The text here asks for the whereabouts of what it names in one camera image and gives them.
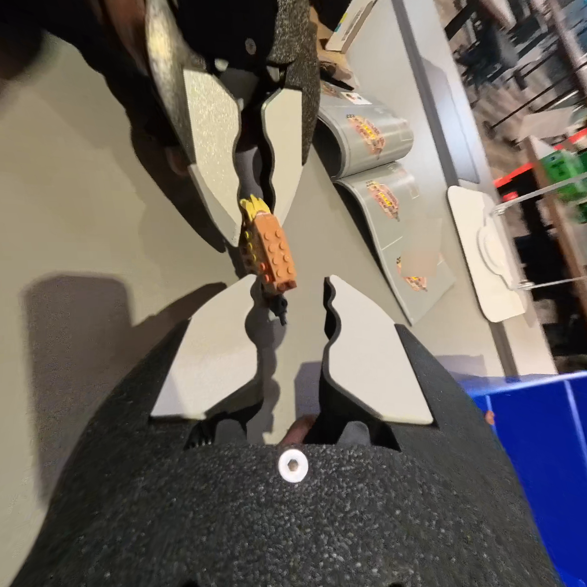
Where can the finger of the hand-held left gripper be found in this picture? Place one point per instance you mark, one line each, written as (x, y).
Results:
(213, 151)
(288, 137)

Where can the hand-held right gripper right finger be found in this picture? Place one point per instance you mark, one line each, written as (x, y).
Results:
(371, 362)

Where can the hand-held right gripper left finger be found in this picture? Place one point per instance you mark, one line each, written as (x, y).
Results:
(206, 362)

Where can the brown toy brick model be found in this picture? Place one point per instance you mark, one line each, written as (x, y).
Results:
(270, 247)

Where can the blue plastic bin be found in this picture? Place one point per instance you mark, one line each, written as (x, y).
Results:
(541, 458)

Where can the grey desk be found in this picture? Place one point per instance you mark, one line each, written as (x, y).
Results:
(69, 183)

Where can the person's left hand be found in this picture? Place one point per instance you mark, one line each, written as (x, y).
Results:
(128, 36)

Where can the person's right hand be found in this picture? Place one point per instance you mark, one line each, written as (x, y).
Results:
(300, 431)

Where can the grey instruction booklet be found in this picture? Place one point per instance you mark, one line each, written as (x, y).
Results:
(357, 151)

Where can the flat cardboard box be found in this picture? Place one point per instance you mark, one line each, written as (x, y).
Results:
(355, 20)

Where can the green crate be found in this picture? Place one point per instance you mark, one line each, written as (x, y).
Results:
(564, 174)

